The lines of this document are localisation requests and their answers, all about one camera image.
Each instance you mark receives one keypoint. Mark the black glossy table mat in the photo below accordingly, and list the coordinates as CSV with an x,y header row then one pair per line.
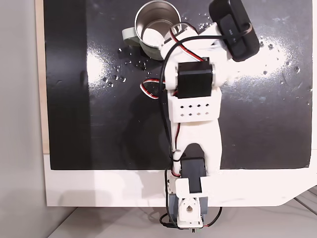
x,y
99,124

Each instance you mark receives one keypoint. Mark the black oval camera box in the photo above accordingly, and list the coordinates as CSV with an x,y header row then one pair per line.
x,y
235,24

